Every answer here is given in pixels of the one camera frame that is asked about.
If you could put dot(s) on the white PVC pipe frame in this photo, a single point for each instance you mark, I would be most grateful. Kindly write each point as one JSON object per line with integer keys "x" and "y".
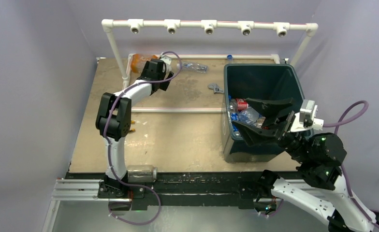
{"x": 135, "y": 25}

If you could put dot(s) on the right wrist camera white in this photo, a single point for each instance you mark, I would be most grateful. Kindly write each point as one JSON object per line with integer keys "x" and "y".
{"x": 306, "y": 119}

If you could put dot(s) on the orange label bottle far corner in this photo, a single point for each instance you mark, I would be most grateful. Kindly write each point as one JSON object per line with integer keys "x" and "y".
{"x": 138, "y": 61}

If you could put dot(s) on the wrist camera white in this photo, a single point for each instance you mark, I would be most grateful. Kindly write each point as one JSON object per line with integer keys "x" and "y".
{"x": 306, "y": 119}
{"x": 166, "y": 59}

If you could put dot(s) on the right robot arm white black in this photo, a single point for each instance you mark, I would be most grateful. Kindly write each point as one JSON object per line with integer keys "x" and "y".
{"x": 320, "y": 158}

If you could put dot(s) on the clear bottle red cap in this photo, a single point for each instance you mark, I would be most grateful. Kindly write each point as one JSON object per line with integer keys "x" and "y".
{"x": 237, "y": 105}

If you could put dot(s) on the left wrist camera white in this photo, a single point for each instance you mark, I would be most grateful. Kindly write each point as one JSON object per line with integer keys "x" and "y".
{"x": 166, "y": 59}

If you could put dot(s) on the dark green plastic bin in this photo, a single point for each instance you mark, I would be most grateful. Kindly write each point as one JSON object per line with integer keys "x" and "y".
{"x": 257, "y": 81}

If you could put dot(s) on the clear crushed bottle front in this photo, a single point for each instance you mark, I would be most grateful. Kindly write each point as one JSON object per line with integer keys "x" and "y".
{"x": 142, "y": 173}

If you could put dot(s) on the clear bottle blue label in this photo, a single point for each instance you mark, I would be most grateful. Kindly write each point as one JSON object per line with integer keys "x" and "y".
{"x": 248, "y": 116}

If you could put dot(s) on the yellow black pliers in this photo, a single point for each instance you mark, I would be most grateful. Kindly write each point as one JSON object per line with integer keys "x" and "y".
{"x": 131, "y": 126}

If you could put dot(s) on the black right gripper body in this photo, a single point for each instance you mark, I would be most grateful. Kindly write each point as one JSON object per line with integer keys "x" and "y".
{"x": 291, "y": 141}

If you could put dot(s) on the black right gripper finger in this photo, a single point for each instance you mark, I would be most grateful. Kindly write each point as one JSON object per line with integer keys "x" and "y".
{"x": 258, "y": 136}
{"x": 271, "y": 110}

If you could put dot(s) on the clear crushed bottle back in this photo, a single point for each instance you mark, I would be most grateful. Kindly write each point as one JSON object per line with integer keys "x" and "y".
{"x": 192, "y": 67}

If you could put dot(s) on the clear crushed bottle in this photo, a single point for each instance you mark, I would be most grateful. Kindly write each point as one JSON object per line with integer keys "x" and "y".
{"x": 142, "y": 173}
{"x": 192, "y": 67}

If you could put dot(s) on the black table front rail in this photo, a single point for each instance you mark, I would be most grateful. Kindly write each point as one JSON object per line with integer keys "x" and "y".
{"x": 237, "y": 189}

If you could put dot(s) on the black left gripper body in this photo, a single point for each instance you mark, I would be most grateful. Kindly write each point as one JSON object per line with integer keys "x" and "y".
{"x": 164, "y": 83}

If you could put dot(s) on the large orange label crushed bottle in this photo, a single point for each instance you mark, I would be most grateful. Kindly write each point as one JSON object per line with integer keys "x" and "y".
{"x": 259, "y": 122}

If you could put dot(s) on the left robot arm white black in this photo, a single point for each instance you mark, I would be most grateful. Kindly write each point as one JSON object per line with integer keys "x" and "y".
{"x": 114, "y": 121}

